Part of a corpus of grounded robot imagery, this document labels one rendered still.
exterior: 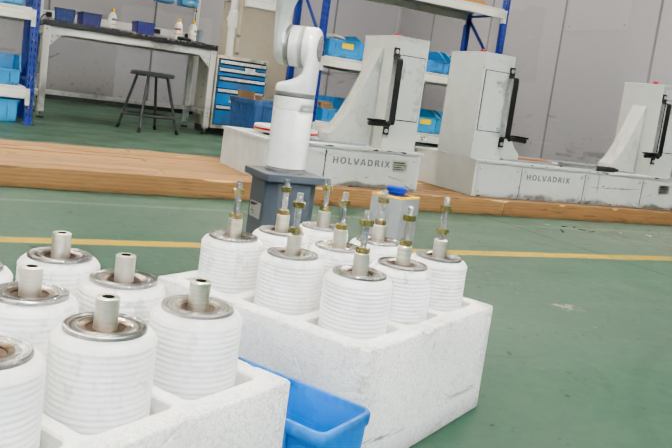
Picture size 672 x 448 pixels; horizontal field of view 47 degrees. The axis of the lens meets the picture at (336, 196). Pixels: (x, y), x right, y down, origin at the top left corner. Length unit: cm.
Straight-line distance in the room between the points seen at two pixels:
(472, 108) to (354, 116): 65
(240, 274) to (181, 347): 40
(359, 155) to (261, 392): 275
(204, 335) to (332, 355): 27
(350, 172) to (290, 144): 180
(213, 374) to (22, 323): 19
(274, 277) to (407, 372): 23
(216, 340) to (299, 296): 32
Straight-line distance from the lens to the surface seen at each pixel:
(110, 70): 957
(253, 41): 766
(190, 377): 79
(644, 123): 489
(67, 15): 657
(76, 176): 304
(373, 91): 370
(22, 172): 302
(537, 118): 845
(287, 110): 171
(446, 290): 123
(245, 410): 80
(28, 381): 65
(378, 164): 356
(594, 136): 785
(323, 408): 100
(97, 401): 72
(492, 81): 396
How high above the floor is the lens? 49
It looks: 8 degrees down
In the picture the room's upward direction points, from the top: 8 degrees clockwise
